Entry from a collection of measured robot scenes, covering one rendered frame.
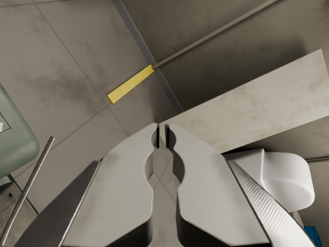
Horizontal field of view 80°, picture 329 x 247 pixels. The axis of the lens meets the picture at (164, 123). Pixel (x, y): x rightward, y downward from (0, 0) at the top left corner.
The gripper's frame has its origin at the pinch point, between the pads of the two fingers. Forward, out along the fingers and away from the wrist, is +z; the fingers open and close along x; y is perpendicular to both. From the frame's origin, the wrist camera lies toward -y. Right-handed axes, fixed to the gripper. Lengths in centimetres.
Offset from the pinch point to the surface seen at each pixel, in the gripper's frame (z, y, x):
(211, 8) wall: 270, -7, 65
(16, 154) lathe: 27, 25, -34
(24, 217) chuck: 21, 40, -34
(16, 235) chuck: 16, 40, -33
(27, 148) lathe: 30, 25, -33
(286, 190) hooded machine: 158, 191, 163
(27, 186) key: 19.4, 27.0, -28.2
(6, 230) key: 12.6, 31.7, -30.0
